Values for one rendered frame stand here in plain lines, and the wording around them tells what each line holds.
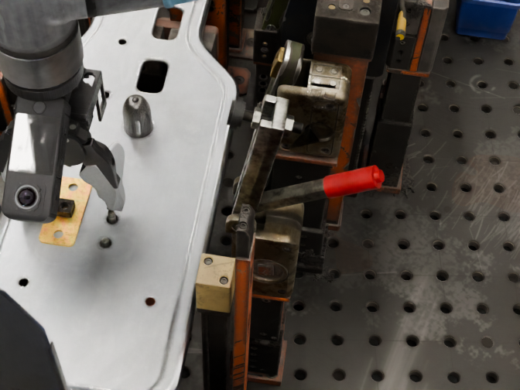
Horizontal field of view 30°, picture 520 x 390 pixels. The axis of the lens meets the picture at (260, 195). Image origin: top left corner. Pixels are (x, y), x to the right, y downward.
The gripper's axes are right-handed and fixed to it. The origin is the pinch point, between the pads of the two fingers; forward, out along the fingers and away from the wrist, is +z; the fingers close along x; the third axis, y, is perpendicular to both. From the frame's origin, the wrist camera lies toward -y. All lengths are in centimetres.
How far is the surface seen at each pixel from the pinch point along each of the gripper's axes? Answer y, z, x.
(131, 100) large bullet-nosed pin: 12.2, -3.3, -4.4
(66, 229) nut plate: -2.4, 1.0, -0.5
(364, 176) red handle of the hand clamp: -0.5, -13.1, -29.8
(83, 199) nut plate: 1.6, 1.0, -1.3
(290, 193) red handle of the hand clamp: -0.5, -8.5, -23.3
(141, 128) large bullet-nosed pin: 11.1, -0.2, -5.6
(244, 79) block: 47, 31, -12
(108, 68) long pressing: 20.2, 1.3, 0.5
